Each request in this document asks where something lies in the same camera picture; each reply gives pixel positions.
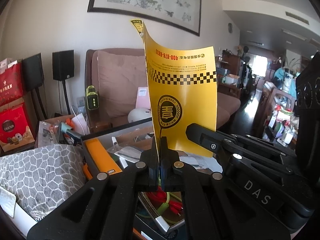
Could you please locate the white paper card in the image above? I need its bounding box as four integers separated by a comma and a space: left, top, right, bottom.
10, 203, 37, 238

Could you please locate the cardboard box tray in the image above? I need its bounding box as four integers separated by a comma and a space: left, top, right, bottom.
111, 127, 222, 233

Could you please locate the framed bird painting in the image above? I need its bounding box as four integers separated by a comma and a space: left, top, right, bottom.
87, 0, 202, 36

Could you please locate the left black speaker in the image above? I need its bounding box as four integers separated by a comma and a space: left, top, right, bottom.
22, 53, 44, 92

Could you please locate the round wall clock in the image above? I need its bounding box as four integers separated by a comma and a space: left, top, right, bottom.
228, 23, 233, 34

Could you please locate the orange book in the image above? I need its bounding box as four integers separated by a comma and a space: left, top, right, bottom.
85, 138, 122, 175

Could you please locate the yellow paper envelope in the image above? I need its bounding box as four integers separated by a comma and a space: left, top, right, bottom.
131, 19, 217, 157

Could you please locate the red chocolate gift box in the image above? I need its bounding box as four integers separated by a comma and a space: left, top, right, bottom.
1, 103, 35, 152

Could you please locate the black speaker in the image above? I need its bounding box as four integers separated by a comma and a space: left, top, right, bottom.
22, 53, 44, 92
52, 50, 74, 81

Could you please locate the white dome lamp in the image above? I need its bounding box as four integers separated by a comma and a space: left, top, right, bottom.
127, 108, 151, 123

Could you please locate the red tea gift bag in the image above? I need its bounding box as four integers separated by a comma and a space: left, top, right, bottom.
0, 62, 25, 106

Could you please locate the left sofa cushion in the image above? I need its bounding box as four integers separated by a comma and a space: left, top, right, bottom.
97, 49, 147, 118

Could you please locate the pink booklet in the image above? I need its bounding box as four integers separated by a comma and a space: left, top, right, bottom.
136, 87, 150, 109

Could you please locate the grey patterned fleece blanket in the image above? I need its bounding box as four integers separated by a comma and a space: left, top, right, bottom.
1, 144, 86, 222

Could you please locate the right black speaker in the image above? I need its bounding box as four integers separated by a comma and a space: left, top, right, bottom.
52, 50, 74, 81

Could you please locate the face mask plastic bag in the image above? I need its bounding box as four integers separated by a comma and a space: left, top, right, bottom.
107, 146, 142, 163

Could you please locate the brown fabric sofa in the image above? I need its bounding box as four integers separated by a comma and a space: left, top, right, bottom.
85, 48, 242, 131

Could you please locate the green portable speaker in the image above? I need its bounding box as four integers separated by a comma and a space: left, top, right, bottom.
86, 85, 99, 110

